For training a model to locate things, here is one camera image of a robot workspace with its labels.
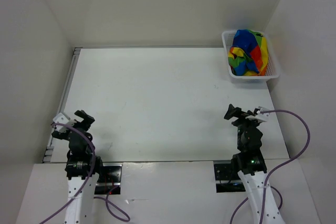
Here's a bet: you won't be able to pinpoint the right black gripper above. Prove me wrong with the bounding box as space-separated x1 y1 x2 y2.
224 103 259 150

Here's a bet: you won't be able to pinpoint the rainbow striped shorts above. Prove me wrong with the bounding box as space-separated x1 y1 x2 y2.
228 29 268 77

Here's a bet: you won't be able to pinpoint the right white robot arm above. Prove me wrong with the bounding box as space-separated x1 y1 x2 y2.
224 104 284 223

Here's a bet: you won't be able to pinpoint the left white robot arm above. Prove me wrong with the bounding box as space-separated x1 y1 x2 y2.
51 110 105 223

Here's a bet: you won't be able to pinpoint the white plastic basket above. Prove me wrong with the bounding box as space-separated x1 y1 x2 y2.
222 30 280 83

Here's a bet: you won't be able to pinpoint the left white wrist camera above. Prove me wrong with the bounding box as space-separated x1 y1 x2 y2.
53 112 75 133

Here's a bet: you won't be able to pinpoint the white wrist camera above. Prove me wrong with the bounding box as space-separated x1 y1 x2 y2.
53 112 75 133
246 106 270 123

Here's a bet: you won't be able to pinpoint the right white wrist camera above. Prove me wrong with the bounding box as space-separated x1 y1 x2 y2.
246 106 270 123

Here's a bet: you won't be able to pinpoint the aluminium table edge rail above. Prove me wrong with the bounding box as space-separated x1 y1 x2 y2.
42 47 82 163

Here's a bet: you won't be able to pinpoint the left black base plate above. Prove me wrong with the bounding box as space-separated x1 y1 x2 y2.
94 163 122 195

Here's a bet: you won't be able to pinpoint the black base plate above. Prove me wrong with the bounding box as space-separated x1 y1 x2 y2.
213 161 245 193
94 163 122 195

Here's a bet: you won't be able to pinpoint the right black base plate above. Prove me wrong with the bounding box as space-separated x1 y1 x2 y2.
213 161 245 193

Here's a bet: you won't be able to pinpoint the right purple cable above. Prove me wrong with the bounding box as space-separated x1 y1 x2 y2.
229 109 311 224

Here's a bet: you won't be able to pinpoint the purple cable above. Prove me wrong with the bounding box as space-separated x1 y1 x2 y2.
38 122 131 224
229 109 311 224

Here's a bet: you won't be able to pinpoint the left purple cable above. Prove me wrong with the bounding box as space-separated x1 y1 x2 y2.
38 122 131 224

